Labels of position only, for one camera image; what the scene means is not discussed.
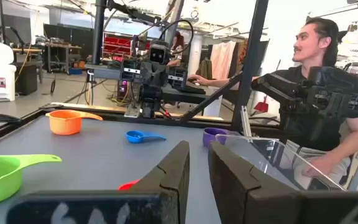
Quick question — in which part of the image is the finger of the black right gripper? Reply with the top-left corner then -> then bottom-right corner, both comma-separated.
120,58 -> 143,82
167,67 -> 188,90

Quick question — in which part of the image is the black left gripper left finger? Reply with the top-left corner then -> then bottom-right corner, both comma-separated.
6,140 -> 191,224

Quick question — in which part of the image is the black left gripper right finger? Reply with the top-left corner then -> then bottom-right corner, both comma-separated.
208,140 -> 358,224

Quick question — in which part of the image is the red measuring cup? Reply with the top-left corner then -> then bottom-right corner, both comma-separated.
117,179 -> 141,191

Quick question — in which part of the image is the blue measuring cup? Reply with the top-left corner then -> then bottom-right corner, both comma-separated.
124,130 -> 167,144

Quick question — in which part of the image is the purple measuring cup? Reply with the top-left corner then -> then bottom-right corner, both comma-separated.
202,127 -> 241,149

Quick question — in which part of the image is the orange measuring cup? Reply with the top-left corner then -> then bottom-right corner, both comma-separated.
45,109 -> 104,136

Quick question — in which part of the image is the clear plastic basket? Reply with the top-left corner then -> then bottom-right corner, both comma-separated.
215,133 -> 347,191

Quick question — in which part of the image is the black keyboard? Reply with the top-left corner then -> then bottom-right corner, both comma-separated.
178,82 -> 207,95

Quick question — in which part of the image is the computer tower with lights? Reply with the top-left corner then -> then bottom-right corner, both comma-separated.
116,79 -> 129,100

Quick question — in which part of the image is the red shelving unit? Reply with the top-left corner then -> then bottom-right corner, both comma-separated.
102,32 -> 136,60

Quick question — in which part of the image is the olive jacket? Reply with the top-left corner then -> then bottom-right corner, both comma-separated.
196,58 -> 213,80

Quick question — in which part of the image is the person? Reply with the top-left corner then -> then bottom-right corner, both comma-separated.
187,17 -> 358,187
166,30 -> 186,68

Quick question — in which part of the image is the pink hanging cloth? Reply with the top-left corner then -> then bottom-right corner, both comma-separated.
209,40 -> 237,82

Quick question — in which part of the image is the cluttered workbench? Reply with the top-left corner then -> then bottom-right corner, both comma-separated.
44,40 -> 83,74

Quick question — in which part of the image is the red dustpan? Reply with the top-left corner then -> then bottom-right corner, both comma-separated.
253,95 -> 270,113

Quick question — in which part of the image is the black cabinet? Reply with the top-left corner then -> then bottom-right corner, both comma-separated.
13,61 -> 39,96

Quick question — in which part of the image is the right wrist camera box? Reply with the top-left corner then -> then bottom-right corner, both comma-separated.
149,40 -> 171,65

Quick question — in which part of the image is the black diagonal frame brace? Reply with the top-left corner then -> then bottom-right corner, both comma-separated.
178,73 -> 244,123

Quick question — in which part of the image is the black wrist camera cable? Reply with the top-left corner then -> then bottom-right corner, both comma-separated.
158,19 -> 195,55

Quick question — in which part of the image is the black frame post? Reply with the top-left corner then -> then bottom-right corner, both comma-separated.
231,0 -> 270,133
91,0 -> 107,66

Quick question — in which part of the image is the silver metal bracket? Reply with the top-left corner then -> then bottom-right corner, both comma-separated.
240,105 -> 253,138

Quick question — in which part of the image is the black table frame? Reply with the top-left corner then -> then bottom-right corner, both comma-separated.
0,104 -> 287,149

